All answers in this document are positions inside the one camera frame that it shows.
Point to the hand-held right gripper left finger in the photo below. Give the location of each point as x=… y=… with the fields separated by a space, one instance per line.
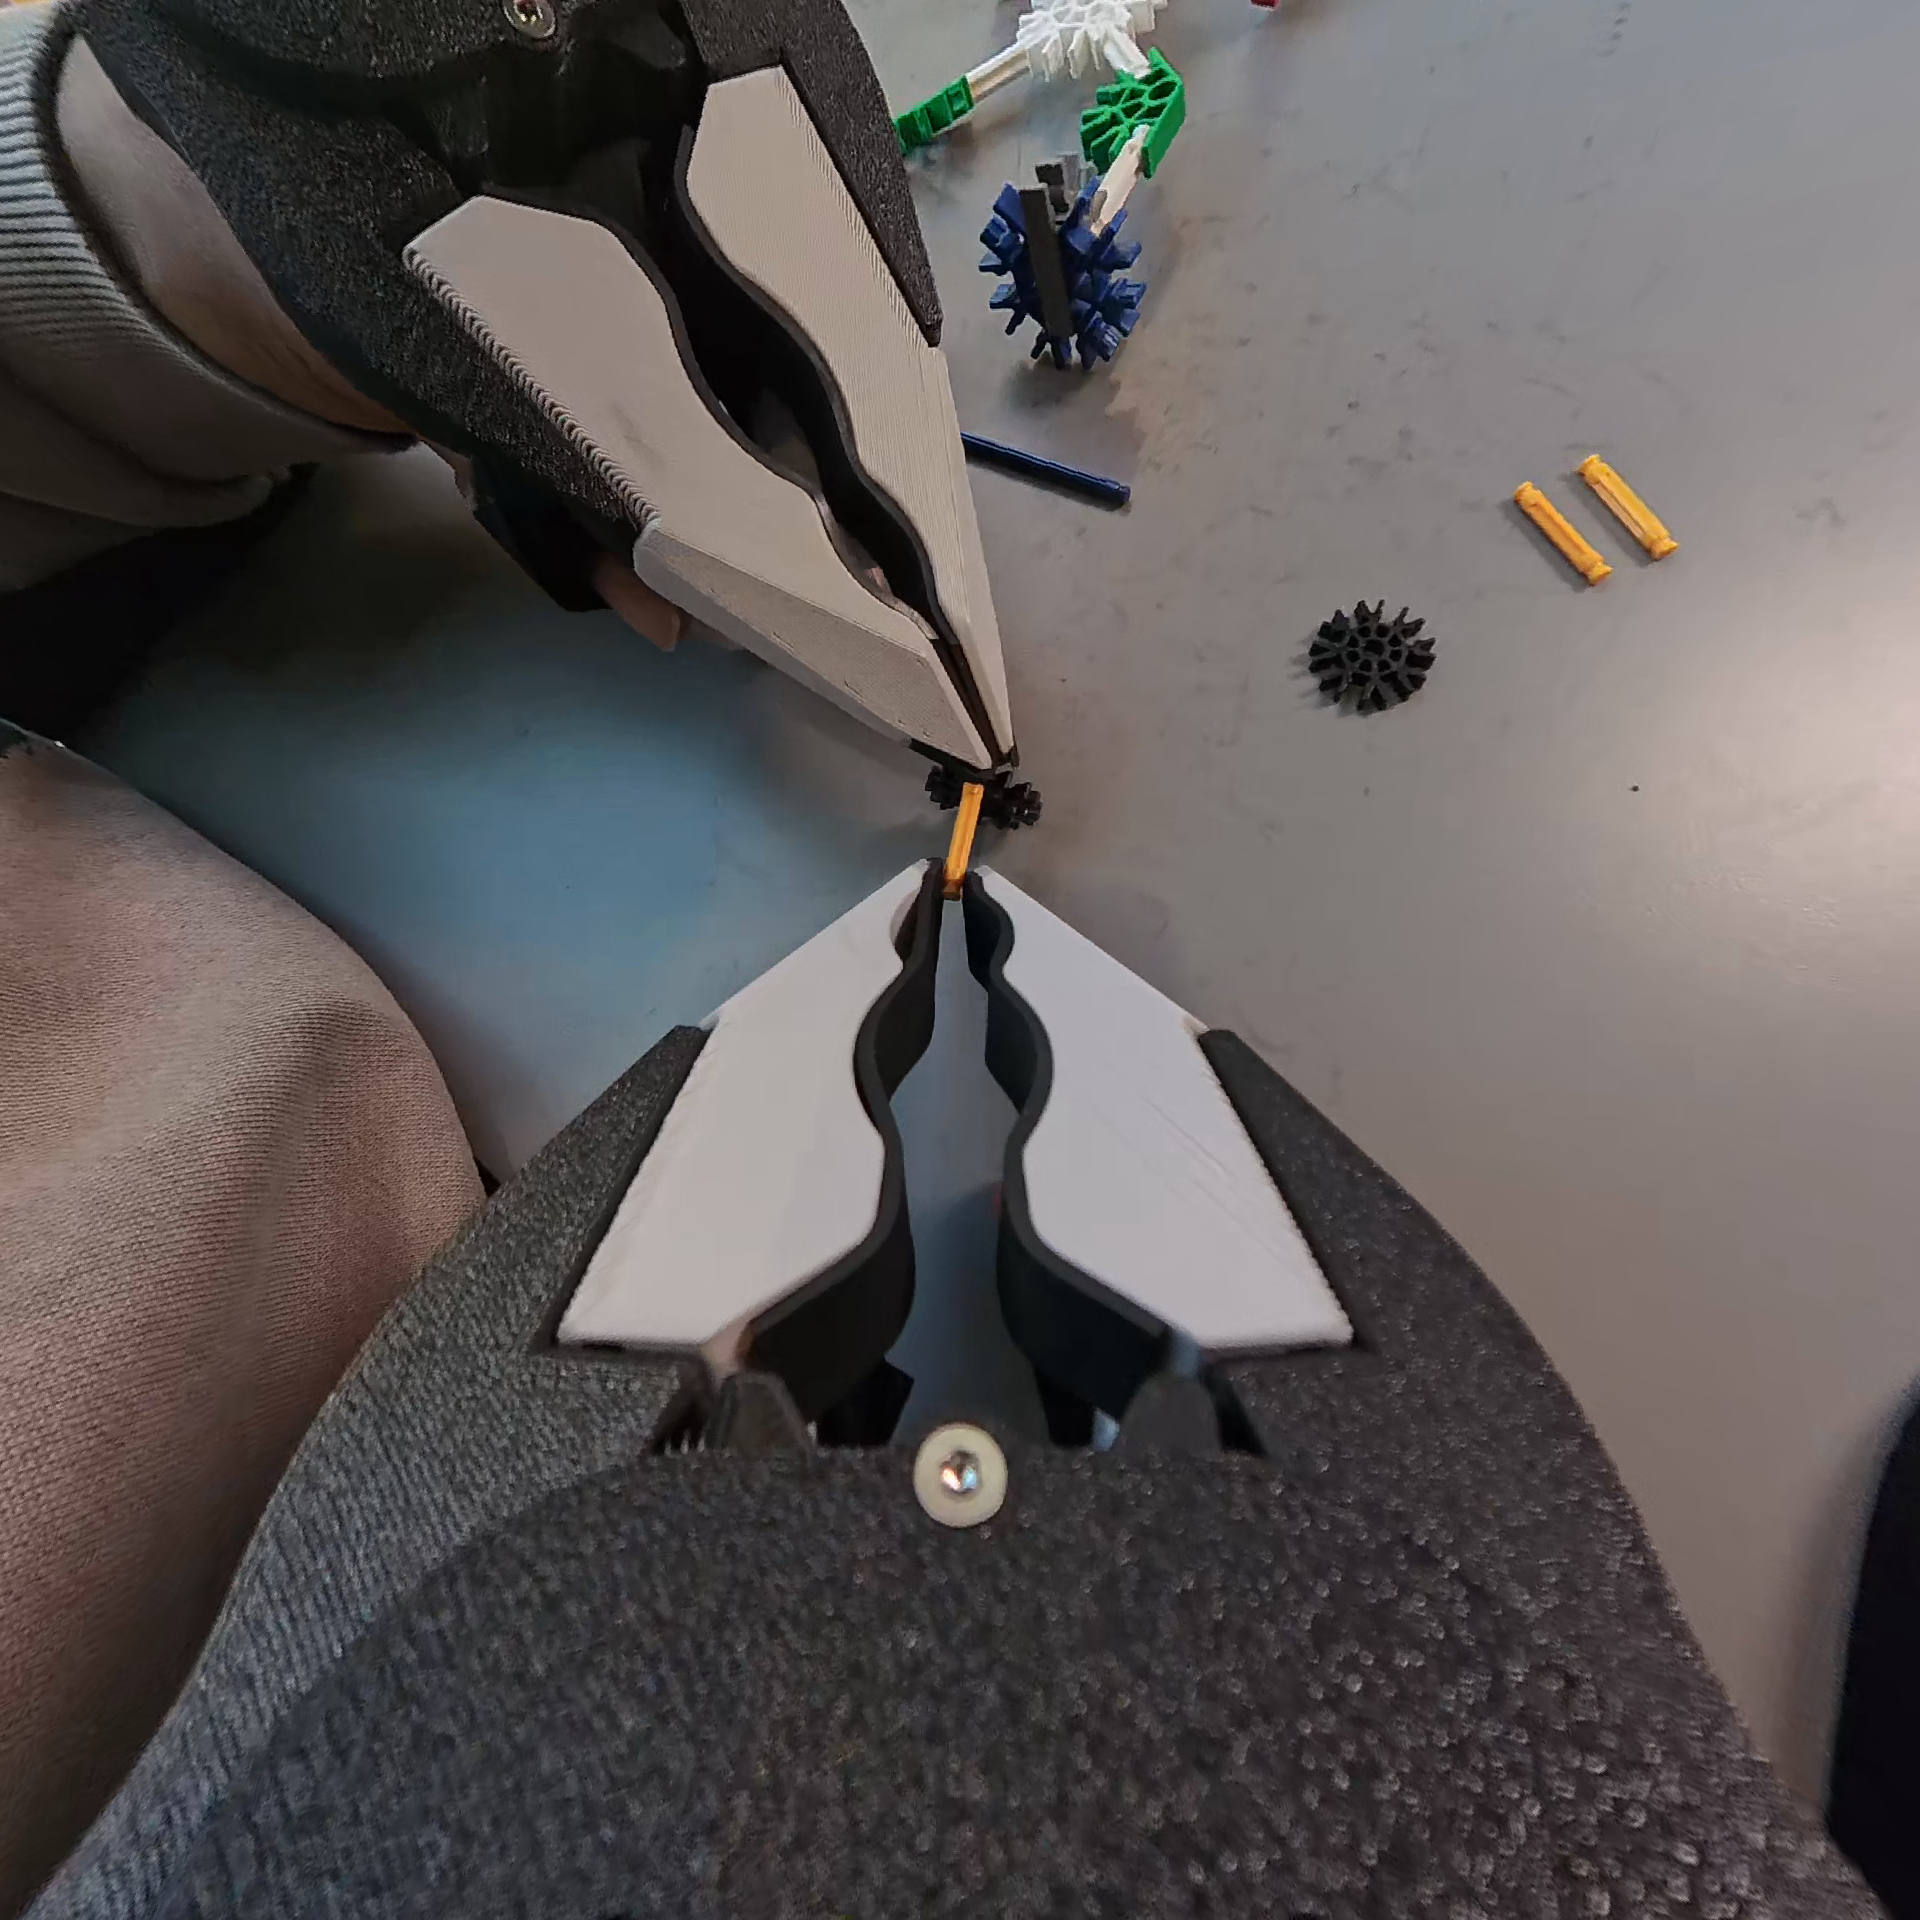
x=735 y=1184

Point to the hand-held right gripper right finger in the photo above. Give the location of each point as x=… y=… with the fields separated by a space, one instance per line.
x=1171 y=1184

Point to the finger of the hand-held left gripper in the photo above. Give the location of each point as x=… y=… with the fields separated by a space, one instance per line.
x=841 y=301
x=601 y=390

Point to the short orange toy rod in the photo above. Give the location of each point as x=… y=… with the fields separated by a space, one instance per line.
x=1629 y=506
x=1561 y=533
x=960 y=842

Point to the black snowflake connector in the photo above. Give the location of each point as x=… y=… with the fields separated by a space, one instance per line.
x=1020 y=802
x=1370 y=657

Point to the person's left forearm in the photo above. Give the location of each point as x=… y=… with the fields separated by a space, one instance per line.
x=90 y=435

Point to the grey desk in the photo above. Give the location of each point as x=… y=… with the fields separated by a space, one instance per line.
x=1501 y=974

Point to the person's left hand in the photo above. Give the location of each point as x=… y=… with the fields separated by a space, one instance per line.
x=255 y=330

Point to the colourful toy rod model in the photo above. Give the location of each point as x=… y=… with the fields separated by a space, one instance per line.
x=1058 y=270

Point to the long blue toy rod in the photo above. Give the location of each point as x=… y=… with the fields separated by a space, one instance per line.
x=1043 y=469

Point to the person's beige shirt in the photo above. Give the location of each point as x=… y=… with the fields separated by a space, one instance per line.
x=195 y=1200

